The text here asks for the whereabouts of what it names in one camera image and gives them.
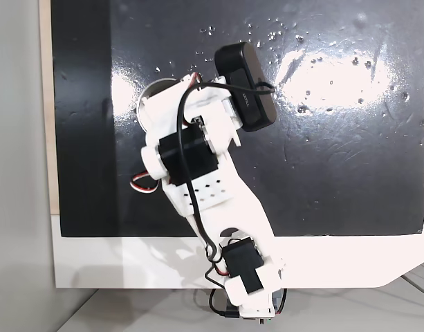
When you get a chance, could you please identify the pale green mug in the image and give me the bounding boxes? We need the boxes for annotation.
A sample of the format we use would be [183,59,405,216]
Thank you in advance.
[135,78,181,129]

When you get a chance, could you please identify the black table mat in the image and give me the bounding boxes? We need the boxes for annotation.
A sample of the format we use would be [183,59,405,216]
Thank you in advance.
[50,0,424,238]

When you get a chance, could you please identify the black oval camera box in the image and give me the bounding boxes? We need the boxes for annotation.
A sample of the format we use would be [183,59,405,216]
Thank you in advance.
[214,41,278,133]

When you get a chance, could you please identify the black camera cable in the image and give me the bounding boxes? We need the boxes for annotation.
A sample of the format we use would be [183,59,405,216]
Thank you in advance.
[175,80,277,274]

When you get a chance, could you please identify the red and white motor wires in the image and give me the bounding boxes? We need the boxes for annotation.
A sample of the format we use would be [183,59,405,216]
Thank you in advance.
[129,171,164,195]

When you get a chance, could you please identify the black base cable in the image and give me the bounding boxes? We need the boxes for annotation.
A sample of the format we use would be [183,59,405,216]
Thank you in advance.
[207,288,288,321]

